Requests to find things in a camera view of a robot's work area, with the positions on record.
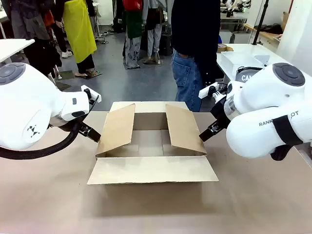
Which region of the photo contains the black strap on arm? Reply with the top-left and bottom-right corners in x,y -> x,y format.
270,115 -> 304,161

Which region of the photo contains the figure with yellow apron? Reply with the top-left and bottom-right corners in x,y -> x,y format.
62,0 -> 102,79

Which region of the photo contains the brown cardboard box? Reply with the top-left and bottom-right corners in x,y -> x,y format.
87,101 -> 219,186

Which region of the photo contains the white background table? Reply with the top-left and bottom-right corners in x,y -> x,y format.
220,11 -> 249,32

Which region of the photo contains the large white side table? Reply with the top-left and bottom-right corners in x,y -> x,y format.
216,43 -> 294,86

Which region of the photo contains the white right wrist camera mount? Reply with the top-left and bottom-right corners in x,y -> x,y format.
198,82 -> 229,99

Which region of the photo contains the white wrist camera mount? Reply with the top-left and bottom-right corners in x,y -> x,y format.
198,82 -> 229,99
80,84 -> 102,104

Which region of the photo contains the black item with white letters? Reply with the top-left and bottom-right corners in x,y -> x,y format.
235,66 -> 264,83

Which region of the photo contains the black stand pole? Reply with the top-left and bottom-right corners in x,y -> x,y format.
252,0 -> 270,46

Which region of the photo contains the figure with green red apron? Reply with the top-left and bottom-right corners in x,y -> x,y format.
121,0 -> 145,70

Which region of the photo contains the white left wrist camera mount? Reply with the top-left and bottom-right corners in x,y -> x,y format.
80,84 -> 102,104

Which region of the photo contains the wooden bench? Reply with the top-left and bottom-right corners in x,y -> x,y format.
243,23 -> 282,43

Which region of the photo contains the small white side table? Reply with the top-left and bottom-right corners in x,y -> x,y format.
0,38 -> 36,64

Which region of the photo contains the figure in dark clothes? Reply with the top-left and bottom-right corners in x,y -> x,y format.
8,0 -> 63,86

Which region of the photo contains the person in dark shirt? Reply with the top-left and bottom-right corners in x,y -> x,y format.
170,0 -> 221,113

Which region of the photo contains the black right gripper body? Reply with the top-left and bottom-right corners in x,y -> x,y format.
210,96 -> 232,130

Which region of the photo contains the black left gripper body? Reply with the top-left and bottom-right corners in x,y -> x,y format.
78,121 -> 92,135

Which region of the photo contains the brown packing tape roll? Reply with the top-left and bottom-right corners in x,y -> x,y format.
216,43 -> 234,54

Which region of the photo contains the white open box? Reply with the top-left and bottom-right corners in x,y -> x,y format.
220,51 -> 271,82

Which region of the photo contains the black sleeved arm cable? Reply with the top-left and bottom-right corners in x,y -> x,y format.
0,120 -> 82,161

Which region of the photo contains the figure in grey clothes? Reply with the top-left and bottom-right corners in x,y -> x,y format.
142,0 -> 171,65

